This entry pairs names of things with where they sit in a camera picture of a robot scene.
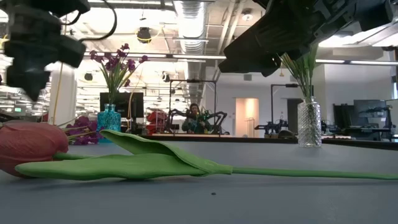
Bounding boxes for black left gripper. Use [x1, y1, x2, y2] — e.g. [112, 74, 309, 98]
[3, 12, 63, 102]

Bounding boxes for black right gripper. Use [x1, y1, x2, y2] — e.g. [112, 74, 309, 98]
[223, 0, 361, 62]

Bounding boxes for red artificial flower bunch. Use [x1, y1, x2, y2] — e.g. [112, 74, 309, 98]
[278, 43, 320, 103]

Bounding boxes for red artificial tulip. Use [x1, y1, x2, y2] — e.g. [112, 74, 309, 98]
[0, 120, 398, 182]

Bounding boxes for purple artificial flower bunch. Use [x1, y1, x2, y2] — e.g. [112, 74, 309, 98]
[57, 115, 105, 146]
[89, 42, 149, 106]

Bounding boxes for clear textured glass vase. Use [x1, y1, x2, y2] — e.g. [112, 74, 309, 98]
[297, 96, 323, 148]

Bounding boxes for blue glass vase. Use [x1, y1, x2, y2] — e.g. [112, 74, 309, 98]
[96, 103, 122, 143]

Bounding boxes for background robot station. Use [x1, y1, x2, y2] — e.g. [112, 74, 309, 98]
[254, 83, 315, 139]

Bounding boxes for person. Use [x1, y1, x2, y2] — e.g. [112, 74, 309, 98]
[182, 103, 212, 134]

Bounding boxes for black computer monitor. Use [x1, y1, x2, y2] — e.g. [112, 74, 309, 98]
[99, 91, 145, 119]

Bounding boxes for red storage bins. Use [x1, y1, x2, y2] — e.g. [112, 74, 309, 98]
[145, 111, 170, 134]

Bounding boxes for background dark monitor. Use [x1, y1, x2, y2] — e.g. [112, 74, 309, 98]
[333, 99, 389, 130]

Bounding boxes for blue-grey table mat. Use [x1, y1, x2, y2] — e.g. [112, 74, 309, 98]
[0, 141, 398, 224]

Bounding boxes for yellow hanging cable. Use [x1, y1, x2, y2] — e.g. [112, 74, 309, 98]
[51, 62, 65, 126]

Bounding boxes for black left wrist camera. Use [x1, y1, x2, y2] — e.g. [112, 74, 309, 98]
[57, 34, 88, 68]

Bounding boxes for background black metal frame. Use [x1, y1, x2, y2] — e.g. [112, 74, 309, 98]
[169, 79, 218, 135]

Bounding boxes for black aluminium table frame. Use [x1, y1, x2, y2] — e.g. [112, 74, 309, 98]
[136, 133, 398, 152]

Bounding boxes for silver ceiling air duct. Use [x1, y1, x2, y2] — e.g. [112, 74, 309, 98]
[172, 0, 208, 55]

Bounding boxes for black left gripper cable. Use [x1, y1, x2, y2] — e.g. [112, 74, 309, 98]
[60, 0, 118, 43]

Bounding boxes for black ceiling dome camera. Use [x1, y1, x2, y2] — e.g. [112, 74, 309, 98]
[136, 26, 153, 44]

